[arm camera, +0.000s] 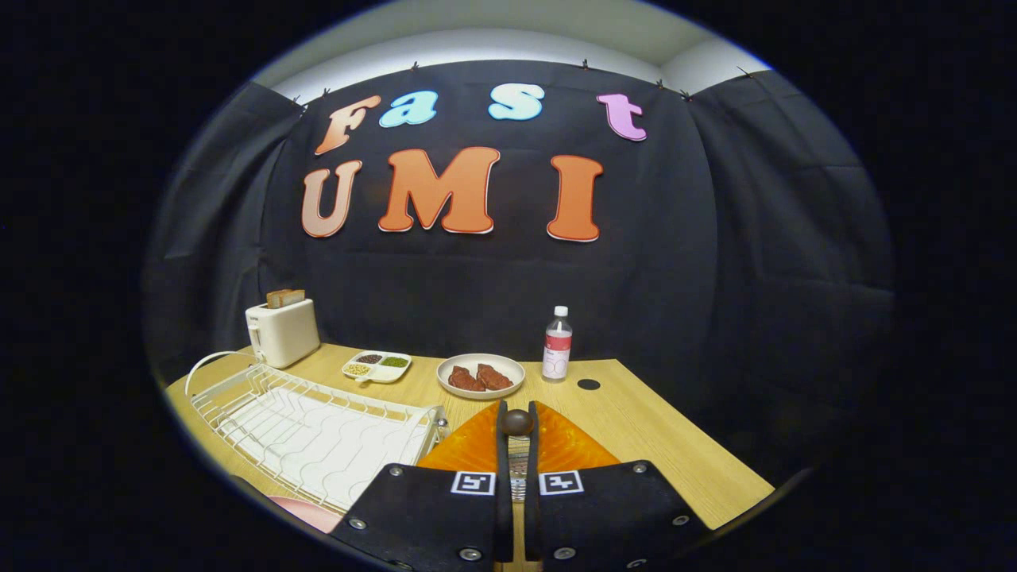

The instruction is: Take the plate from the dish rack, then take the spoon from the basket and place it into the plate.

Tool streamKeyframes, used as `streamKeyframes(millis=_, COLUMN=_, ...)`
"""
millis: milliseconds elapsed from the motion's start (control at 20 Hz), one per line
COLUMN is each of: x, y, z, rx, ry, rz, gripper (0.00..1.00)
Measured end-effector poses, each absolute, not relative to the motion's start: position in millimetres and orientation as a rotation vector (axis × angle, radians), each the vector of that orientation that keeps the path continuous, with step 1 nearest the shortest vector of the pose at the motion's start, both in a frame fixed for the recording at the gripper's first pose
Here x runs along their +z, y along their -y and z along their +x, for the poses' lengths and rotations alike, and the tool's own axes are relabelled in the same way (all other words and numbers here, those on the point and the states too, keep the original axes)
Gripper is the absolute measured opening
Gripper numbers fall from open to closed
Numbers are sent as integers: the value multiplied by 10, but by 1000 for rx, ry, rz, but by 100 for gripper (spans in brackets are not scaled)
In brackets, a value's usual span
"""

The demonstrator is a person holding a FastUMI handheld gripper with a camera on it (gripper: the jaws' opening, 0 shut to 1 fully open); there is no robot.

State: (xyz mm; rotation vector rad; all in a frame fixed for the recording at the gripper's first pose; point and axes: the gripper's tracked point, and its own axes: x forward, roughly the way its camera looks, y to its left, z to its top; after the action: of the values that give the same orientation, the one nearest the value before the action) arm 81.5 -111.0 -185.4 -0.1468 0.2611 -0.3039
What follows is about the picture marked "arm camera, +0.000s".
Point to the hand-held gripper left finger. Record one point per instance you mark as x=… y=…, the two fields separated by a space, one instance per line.
x=421 y=516

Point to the clear plastic bottle red label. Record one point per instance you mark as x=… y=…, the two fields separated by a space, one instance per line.
x=557 y=349

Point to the red meat piece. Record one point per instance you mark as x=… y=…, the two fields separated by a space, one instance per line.
x=495 y=377
x=465 y=380

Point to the black backdrop cloth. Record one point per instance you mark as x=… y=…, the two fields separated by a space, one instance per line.
x=715 y=278

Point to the toast bread slices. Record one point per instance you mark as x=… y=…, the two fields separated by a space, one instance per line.
x=284 y=299

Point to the pink plate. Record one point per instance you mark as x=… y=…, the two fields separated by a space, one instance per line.
x=310 y=515

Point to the white toaster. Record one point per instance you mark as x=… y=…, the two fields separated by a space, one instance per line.
x=286 y=334

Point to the white divided snack dish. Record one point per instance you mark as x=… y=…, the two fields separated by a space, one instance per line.
x=377 y=373

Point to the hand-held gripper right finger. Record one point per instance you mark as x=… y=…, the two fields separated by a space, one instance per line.
x=612 y=516

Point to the white plate with meat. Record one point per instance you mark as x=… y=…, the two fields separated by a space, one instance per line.
x=481 y=358

